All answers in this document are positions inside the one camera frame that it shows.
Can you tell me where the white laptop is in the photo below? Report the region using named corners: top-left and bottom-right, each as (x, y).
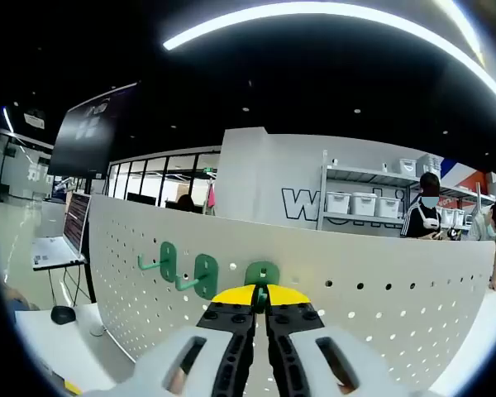
top-left (31, 193), bottom-right (93, 272)

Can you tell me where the large black display screen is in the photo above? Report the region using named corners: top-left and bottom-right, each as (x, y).
top-left (47, 81), bottom-right (142, 180)

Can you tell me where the green hook assembly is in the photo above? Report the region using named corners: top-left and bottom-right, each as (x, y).
top-left (174, 253), bottom-right (220, 300)
top-left (244, 259), bottom-right (282, 314)
top-left (138, 242), bottom-right (179, 279)

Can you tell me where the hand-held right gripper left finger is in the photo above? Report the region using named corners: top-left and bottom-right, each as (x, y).
top-left (130, 284), bottom-right (260, 397)

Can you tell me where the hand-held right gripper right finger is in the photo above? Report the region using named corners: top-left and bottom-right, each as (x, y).
top-left (259, 284), bottom-right (403, 397)

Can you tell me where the black laptop stand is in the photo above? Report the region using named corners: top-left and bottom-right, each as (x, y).
top-left (47, 262), bottom-right (98, 308)

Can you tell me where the group of white storage boxes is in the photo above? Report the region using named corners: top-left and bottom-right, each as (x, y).
top-left (325, 153), bottom-right (468, 225)

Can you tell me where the grey metal shelf rack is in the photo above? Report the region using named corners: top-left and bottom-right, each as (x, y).
top-left (316, 149), bottom-right (496, 233)

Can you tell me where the black computer mouse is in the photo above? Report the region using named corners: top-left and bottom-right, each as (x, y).
top-left (50, 305), bottom-right (77, 325)

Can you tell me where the ceiling air conditioner unit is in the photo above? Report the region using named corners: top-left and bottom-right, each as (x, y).
top-left (23, 110), bottom-right (48, 129)

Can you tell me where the ceiling strip light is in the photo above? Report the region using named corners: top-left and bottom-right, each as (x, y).
top-left (161, 2), bottom-right (496, 121)

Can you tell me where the white perforated mounting plate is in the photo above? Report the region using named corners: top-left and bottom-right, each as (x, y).
top-left (86, 193), bottom-right (496, 397)

